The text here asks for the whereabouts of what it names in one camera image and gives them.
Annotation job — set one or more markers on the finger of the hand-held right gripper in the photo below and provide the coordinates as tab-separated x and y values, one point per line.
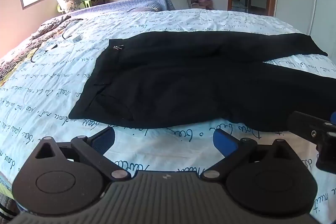
304	124

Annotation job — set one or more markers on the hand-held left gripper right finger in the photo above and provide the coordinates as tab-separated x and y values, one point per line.
222	140

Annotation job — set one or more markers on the green plastic chair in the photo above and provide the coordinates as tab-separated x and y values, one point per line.
87	2

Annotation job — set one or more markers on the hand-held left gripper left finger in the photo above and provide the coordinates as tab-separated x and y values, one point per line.
105	139

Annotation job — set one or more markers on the zebra-print blanket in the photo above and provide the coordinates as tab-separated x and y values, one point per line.
15	56

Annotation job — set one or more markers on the white script-printed blanket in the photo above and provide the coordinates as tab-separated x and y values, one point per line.
183	22

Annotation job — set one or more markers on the blue knitted blanket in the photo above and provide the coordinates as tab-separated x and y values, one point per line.
126	3

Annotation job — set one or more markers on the small white box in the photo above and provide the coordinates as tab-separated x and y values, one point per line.
77	38

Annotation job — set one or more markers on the black pants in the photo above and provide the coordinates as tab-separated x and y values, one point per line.
170	82

